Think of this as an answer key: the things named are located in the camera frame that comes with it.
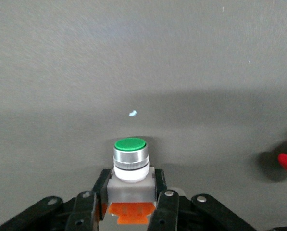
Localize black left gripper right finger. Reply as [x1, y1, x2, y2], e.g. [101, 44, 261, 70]
[149, 169, 180, 231]

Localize green push button switch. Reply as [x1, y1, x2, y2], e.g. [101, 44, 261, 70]
[106, 137, 157, 226]

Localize dark grey table mat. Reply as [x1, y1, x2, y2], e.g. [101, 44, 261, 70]
[0, 0, 287, 231]

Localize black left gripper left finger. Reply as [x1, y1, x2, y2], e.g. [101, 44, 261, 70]
[66, 168, 112, 231]

